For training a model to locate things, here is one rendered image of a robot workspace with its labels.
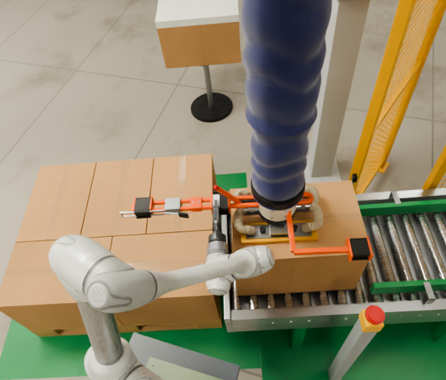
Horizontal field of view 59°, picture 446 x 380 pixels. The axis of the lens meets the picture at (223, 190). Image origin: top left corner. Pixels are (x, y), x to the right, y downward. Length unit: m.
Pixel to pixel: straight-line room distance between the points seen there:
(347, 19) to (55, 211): 2.04
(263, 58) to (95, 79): 3.52
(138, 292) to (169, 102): 3.01
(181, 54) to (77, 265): 2.33
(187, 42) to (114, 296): 2.39
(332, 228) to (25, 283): 1.69
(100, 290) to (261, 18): 0.78
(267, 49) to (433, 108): 3.04
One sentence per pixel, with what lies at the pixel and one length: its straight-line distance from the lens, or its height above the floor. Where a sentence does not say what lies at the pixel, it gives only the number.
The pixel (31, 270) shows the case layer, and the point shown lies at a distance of 2.52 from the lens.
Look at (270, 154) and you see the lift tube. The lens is 1.36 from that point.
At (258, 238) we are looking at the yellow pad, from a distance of 1.76.
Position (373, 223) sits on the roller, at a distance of 2.39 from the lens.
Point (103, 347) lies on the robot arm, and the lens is 1.49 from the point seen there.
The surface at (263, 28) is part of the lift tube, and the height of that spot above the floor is 1.97.
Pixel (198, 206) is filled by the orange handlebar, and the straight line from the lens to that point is 1.73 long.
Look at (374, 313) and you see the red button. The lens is 1.61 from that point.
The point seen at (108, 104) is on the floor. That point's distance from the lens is 4.13.
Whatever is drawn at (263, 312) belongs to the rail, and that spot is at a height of 0.59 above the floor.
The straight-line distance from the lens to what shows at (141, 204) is 1.78.
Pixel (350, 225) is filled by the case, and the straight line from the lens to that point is 1.87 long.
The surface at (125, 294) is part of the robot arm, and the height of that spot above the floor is 1.57.
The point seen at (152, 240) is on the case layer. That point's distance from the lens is 2.33.
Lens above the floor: 2.51
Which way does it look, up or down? 53 degrees down
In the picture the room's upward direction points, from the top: 8 degrees counter-clockwise
